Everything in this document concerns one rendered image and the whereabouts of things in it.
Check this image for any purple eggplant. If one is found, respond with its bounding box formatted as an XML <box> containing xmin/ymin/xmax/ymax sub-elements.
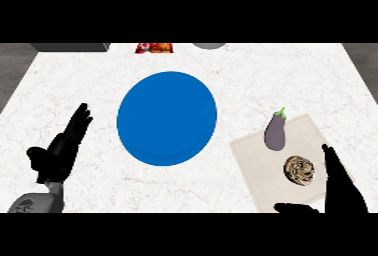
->
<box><xmin>263</xmin><ymin>107</ymin><xmax>288</xmax><ymax>152</ymax></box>

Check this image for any grey round object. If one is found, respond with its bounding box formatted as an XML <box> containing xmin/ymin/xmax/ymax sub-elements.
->
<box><xmin>191</xmin><ymin>42</ymin><xmax>229</xmax><ymax>51</ymax></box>

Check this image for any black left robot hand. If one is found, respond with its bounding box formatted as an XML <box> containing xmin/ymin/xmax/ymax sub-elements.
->
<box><xmin>26</xmin><ymin>102</ymin><xmax>95</xmax><ymax>185</ymax></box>

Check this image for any red orange packet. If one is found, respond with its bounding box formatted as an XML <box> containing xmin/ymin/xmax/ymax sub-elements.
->
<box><xmin>135</xmin><ymin>42</ymin><xmax>176</xmax><ymax>54</ymax></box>

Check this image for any brown cupcake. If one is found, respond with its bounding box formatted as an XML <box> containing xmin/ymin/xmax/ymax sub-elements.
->
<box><xmin>283</xmin><ymin>155</ymin><xmax>316</xmax><ymax>187</ymax></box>

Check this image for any blue plate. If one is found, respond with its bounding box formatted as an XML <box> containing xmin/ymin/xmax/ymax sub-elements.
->
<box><xmin>116</xmin><ymin>71</ymin><xmax>219</xmax><ymax>167</ymax></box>

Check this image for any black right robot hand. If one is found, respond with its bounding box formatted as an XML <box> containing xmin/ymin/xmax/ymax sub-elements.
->
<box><xmin>274</xmin><ymin>143</ymin><xmax>371</xmax><ymax>214</ymax></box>

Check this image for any beige placemat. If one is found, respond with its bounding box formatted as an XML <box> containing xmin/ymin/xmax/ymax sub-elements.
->
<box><xmin>229</xmin><ymin>113</ymin><xmax>333</xmax><ymax>213</ymax></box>

